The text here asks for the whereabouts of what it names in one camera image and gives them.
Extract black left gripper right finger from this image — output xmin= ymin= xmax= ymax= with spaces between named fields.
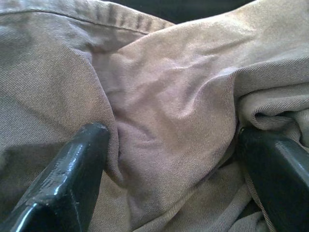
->
xmin=238 ymin=127 xmax=309 ymax=232

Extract brown trousers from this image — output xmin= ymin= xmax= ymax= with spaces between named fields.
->
xmin=0 ymin=0 xmax=309 ymax=232

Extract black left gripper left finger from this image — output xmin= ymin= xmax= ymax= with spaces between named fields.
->
xmin=0 ymin=122 xmax=109 ymax=232

